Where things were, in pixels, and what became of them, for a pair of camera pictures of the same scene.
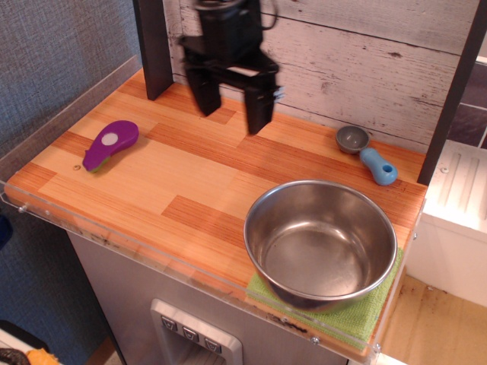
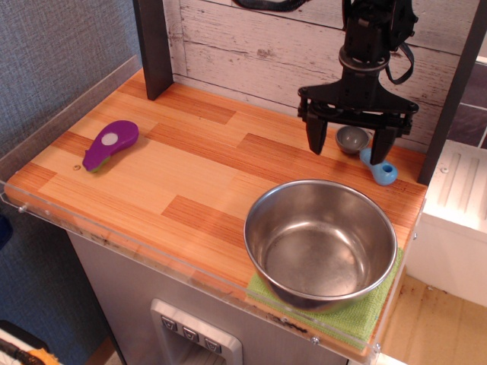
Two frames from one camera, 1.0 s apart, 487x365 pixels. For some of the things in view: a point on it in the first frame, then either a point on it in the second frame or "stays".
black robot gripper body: [228, 48] to [358, 98]
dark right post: [468, 56] stays
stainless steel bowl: [314, 245] stays
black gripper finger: [205, 86] to [316, 126]
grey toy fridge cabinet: [157, 317] stays
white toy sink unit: [450, 239] stays
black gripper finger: [260, 103] to [384, 138]
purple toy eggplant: [106, 141] stays
